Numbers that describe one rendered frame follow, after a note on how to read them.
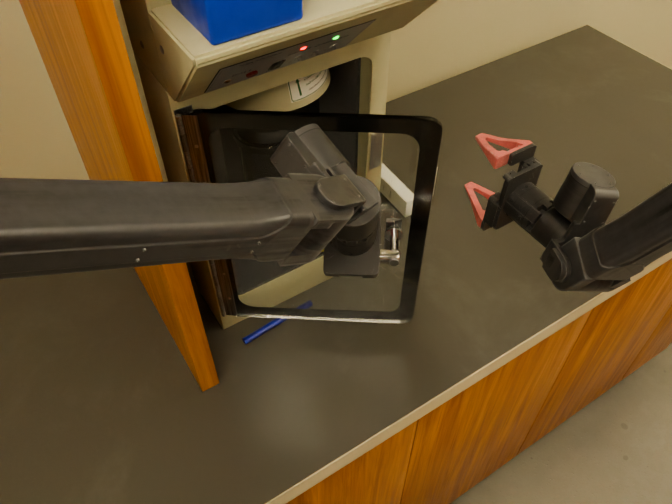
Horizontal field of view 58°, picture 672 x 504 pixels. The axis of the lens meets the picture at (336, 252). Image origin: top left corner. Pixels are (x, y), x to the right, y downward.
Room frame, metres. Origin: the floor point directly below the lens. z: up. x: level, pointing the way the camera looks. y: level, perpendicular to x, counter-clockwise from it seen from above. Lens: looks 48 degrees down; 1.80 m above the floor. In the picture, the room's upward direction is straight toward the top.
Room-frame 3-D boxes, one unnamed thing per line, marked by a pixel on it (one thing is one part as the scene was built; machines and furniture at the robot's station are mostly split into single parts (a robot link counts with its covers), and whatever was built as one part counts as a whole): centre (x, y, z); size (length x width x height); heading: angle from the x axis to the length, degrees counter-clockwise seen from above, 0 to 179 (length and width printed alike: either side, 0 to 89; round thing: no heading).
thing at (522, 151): (0.69, -0.24, 1.24); 0.09 x 0.07 x 0.07; 33
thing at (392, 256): (0.55, -0.04, 1.20); 0.10 x 0.05 x 0.03; 87
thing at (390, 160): (0.59, 0.03, 1.19); 0.30 x 0.01 x 0.40; 87
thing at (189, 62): (0.64, 0.03, 1.46); 0.32 x 0.12 x 0.10; 123
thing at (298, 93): (0.78, 0.10, 1.34); 0.18 x 0.18 x 0.05
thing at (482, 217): (0.69, -0.24, 1.17); 0.09 x 0.07 x 0.07; 33
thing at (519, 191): (0.63, -0.27, 1.20); 0.07 x 0.07 x 0.10; 33
